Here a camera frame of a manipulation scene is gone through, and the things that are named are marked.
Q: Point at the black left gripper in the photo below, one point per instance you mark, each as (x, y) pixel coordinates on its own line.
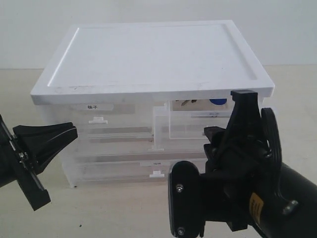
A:
(42, 143)

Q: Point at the clear middle wide drawer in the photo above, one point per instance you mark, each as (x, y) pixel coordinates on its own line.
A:
(102, 149)

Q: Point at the clear bottom wide drawer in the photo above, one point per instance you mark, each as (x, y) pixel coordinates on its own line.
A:
(117, 172)

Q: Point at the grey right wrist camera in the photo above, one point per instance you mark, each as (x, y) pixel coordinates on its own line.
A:
(185, 200)

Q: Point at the key bunch with blue fob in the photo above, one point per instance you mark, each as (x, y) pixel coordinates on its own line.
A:
(198, 104)

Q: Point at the clear wide drawer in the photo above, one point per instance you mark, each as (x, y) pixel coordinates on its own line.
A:
(117, 172)
(102, 149)

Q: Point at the white plastic drawer cabinet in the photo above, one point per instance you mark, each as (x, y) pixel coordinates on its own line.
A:
(120, 63)

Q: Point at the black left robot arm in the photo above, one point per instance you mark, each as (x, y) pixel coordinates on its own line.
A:
(26, 151)

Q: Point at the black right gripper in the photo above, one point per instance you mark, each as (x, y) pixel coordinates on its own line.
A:
(244, 159)

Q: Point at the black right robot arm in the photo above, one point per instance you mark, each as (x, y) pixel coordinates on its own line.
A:
(296, 218)

